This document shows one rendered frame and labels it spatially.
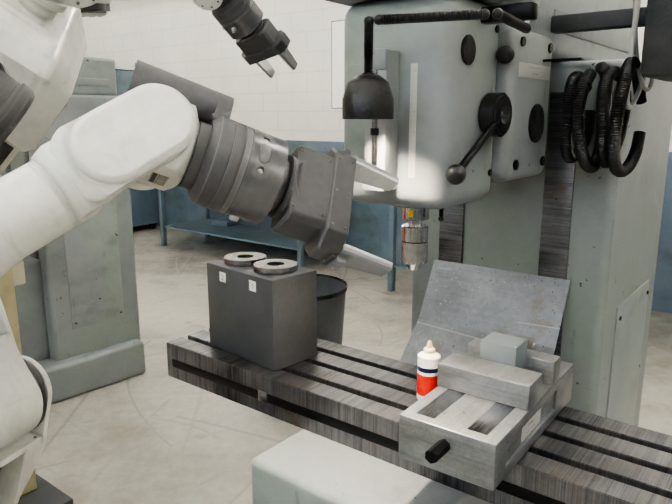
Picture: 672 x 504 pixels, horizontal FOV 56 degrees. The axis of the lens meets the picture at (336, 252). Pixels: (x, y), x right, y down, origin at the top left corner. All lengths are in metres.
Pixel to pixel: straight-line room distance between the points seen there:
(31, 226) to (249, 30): 0.95
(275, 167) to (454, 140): 0.44
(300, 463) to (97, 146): 0.72
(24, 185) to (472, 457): 0.65
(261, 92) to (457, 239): 5.85
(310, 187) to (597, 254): 0.86
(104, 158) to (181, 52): 7.68
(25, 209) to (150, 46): 8.17
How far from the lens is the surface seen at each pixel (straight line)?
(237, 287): 1.29
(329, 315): 3.00
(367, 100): 0.86
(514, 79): 1.12
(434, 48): 0.96
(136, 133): 0.55
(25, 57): 0.88
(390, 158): 0.97
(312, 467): 1.11
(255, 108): 7.25
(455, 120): 0.98
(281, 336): 1.25
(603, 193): 1.35
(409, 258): 1.08
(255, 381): 1.27
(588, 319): 1.40
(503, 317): 1.41
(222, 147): 0.58
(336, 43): 6.53
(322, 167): 0.63
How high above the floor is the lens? 1.45
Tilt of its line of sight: 12 degrees down
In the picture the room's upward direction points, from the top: straight up
